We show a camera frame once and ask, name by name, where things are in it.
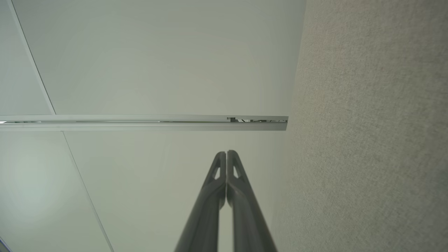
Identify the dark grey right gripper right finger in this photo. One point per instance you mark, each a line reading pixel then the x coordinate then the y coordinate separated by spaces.
pixel 245 210

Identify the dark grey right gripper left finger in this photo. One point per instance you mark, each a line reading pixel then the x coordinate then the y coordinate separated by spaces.
pixel 204 210

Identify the grey metal partition post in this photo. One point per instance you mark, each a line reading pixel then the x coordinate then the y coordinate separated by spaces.
pixel 140 123

